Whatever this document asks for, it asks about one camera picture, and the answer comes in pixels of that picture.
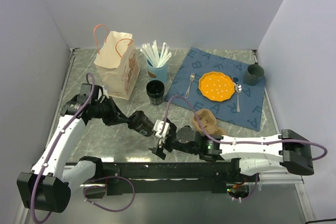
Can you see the orange dotted plate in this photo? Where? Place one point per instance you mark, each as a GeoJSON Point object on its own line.
{"type": "Point", "coordinates": [216, 86]}

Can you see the blue alphabet placemat cloth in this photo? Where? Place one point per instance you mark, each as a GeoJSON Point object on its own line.
{"type": "Point", "coordinates": [250, 99]}

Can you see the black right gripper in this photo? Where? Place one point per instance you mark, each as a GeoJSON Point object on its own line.
{"type": "Point", "coordinates": [160, 148]}

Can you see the blue straw holder cup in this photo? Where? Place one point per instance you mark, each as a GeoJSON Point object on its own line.
{"type": "Point", "coordinates": [157, 73]}

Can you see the silver spoon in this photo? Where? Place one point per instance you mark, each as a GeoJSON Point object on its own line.
{"type": "Point", "coordinates": [238, 89]}

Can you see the brown paper takeout bag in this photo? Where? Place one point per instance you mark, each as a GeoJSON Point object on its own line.
{"type": "Point", "coordinates": [117, 63]}

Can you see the brown cardboard cup carrier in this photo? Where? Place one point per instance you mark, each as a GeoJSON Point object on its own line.
{"type": "Point", "coordinates": [209, 122]}

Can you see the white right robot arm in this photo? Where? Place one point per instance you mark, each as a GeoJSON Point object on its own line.
{"type": "Point", "coordinates": [287, 150]}

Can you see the aluminium frame rail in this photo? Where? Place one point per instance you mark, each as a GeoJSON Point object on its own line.
{"type": "Point", "coordinates": [275, 177]}

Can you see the silver fork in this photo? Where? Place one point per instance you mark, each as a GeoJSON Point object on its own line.
{"type": "Point", "coordinates": [192, 77]}

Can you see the black takeout coffee cup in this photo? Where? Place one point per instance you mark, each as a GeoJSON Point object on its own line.
{"type": "Point", "coordinates": [145, 126]}

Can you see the wrapped white straws bundle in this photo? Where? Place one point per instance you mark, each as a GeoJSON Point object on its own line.
{"type": "Point", "coordinates": [157, 58]}

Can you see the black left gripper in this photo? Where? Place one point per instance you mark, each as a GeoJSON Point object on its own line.
{"type": "Point", "coordinates": [115, 117]}

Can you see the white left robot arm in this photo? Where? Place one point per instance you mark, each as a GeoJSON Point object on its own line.
{"type": "Point", "coordinates": [48, 186]}

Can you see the dark green mug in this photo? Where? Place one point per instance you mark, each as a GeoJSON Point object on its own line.
{"type": "Point", "coordinates": [253, 74]}

